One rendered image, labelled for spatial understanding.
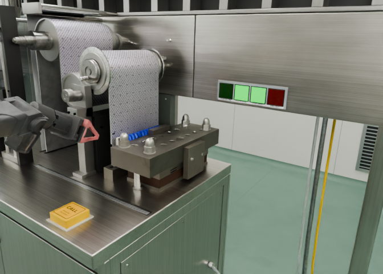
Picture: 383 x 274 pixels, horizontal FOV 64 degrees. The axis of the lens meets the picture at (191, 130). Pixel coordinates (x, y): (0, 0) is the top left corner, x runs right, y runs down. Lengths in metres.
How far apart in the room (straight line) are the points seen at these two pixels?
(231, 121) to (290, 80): 2.80
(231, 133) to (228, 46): 2.79
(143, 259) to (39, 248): 0.30
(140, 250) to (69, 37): 0.75
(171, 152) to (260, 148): 2.82
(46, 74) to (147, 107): 0.42
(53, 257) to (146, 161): 0.35
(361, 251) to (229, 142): 2.75
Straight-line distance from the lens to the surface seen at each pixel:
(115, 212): 0.89
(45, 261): 1.02
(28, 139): 0.87
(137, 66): 1.08
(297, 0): 1.11
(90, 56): 1.03
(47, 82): 1.32
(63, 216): 0.86
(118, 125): 1.04
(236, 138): 3.82
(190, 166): 1.03
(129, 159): 0.94
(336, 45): 0.99
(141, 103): 1.11
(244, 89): 1.07
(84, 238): 0.81
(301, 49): 1.01
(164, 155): 0.93
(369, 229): 1.29
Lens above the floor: 1.35
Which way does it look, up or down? 16 degrees down
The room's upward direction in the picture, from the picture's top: 2 degrees clockwise
